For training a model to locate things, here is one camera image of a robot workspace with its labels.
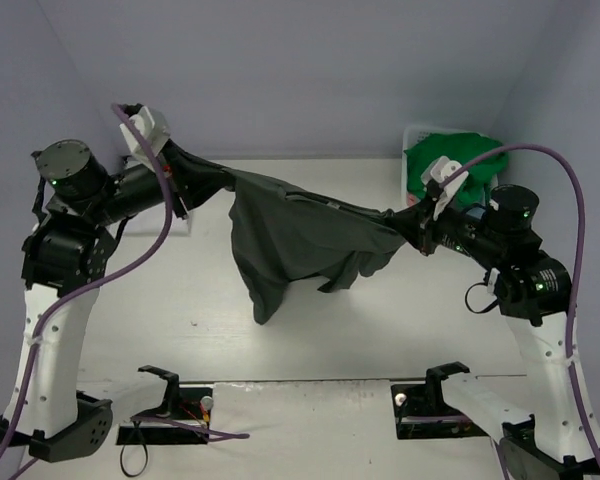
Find grey t shirt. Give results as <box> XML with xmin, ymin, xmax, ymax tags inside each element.
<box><xmin>163</xmin><ymin>141</ymin><xmax>407</xmax><ymax>325</ymax></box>

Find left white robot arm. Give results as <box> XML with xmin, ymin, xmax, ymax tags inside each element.
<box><xmin>0</xmin><ymin>139</ymin><xmax>180</xmax><ymax>463</ymax></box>

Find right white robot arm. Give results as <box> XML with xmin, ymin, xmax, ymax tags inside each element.
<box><xmin>392</xmin><ymin>185</ymin><xmax>600</xmax><ymax>479</ymax></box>

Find green t shirt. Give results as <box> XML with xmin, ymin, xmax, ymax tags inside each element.
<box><xmin>404</xmin><ymin>130</ymin><xmax>510</xmax><ymax>211</ymax></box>

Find white laundry basket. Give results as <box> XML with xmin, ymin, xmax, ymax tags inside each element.
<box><xmin>402</xmin><ymin>124</ymin><xmax>501</xmax><ymax>206</ymax></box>

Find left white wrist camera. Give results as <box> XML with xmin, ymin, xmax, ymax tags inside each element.
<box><xmin>119</xmin><ymin>104</ymin><xmax>170</xmax><ymax>171</ymax></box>

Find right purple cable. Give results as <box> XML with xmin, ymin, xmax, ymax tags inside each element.
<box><xmin>404</xmin><ymin>142</ymin><xmax>600</xmax><ymax>480</ymax></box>

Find purple cable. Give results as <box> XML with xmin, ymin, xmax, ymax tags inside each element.
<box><xmin>0</xmin><ymin>102</ymin><xmax>251</xmax><ymax>480</ymax></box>
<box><xmin>404</xmin><ymin>142</ymin><xmax>600</xmax><ymax>480</ymax></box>

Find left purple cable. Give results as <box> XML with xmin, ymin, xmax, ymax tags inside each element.
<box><xmin>0</xmin><ymin>102</ymin><xmax>251</xmax><ymax>480</ymax></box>

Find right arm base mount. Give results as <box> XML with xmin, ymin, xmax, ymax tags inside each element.
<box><xmin>390</xmin><ymin>382</ymin><xmax>487</xmax><ymax>440</ymax></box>

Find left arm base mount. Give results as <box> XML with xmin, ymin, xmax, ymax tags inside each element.
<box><xmin>114</xmin><ymin>384</ymin><xmax>213</xmax><ymax>446</ymax></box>

